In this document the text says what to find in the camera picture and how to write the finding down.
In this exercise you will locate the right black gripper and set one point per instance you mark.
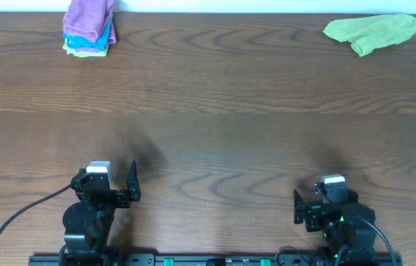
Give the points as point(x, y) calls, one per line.
point(316, 211)

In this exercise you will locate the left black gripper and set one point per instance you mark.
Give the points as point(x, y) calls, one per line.
point(115, 196)

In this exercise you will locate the green microfiber cloth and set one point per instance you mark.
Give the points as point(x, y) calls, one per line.
point(367, 34)

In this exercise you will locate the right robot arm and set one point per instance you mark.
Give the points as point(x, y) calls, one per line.
point(346, 225)

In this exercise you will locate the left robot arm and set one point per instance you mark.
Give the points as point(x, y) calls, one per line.
point(88, 222)

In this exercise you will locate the light green folded cloth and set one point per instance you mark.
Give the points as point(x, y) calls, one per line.
point(85, 52)

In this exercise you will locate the blue folded cloth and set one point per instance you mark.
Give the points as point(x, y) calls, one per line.
point(106, 38)

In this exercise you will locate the purple folded cloth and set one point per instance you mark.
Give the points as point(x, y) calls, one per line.
point(87, 18)

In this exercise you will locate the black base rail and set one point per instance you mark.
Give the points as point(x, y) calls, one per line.
point(148, 259)

